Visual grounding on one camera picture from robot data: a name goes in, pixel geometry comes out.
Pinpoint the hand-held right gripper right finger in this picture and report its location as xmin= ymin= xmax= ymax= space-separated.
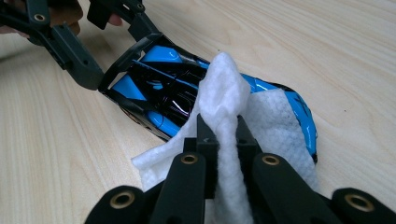
xmin=235 ymin=115 xmax=263 ymax=175

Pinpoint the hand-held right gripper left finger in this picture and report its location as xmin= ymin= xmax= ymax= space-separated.
xmin=183 ymin=113 xmax=219 ymax=200

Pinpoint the white wet wipe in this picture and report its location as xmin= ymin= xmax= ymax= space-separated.
xmin=130 ymin=51 xmax=320 ymax=224

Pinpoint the blue and black toy car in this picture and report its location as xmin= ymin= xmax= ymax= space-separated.
xmin=97 ymin=32 xmax=318 ymax=164

